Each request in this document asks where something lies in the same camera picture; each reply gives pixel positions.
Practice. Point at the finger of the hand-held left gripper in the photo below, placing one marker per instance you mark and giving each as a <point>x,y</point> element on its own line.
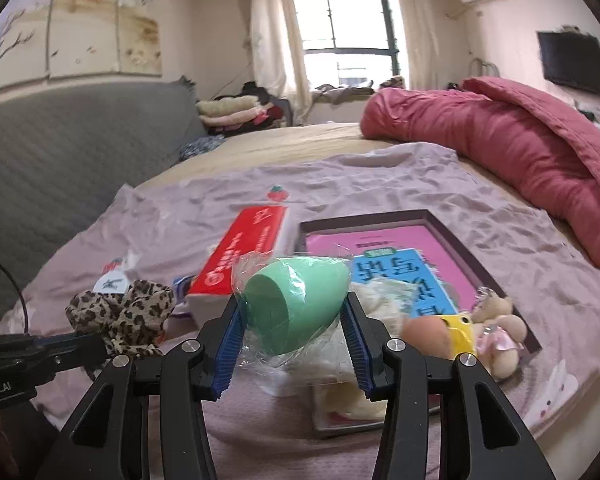
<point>65,355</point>

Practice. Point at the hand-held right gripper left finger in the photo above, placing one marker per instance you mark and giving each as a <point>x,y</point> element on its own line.
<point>227,355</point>

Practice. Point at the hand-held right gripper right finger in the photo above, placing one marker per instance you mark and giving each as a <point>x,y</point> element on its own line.
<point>360,355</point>

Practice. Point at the yellow cartoon packet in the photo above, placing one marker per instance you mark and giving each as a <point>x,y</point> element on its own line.
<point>425,337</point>

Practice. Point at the leopard print scrunchie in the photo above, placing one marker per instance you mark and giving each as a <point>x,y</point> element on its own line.
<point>125,315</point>

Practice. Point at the green egg sponge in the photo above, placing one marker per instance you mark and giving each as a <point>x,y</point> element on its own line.
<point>290,305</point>

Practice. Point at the dark framed tray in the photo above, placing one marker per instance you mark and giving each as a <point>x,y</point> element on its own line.
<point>380,217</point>

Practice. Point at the cream floral scrunchie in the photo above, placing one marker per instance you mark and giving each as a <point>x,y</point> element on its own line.
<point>385,300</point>

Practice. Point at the blue white small packet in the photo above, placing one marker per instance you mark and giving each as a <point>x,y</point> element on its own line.
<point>182,290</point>

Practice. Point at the red tissue box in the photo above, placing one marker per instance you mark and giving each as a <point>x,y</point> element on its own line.
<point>240,250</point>

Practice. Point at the pink book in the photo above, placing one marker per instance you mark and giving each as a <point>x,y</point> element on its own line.
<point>405,240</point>

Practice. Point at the small plush bear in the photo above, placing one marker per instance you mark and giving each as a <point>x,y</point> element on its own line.
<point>500,355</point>

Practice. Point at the grey quilted headboard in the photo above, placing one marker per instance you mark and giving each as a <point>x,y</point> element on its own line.
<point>55,185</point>

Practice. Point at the dark floral cloth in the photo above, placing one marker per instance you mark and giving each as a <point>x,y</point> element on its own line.
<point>200,147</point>

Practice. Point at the beige bed sheet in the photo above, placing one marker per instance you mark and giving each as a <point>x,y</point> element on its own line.
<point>305,140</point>

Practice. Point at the pile of folded clothes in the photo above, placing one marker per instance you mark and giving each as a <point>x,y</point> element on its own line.
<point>230,112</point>

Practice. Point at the clothes on windowsill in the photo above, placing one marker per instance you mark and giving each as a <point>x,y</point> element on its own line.
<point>345,92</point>

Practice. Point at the red duvet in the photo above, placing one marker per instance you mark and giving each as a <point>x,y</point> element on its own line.
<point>505,135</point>

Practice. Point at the cream curtain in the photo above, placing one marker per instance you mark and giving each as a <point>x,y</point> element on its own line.
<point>417,30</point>
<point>275,45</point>

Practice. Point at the white metal rack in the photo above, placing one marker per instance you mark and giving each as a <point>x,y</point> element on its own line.
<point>482,66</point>

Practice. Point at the window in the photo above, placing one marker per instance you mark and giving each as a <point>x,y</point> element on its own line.
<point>345,20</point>

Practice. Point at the floral wall painting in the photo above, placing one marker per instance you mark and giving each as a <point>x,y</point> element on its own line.
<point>80,20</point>

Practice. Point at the black wall television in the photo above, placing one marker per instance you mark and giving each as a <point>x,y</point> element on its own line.
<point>572,62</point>

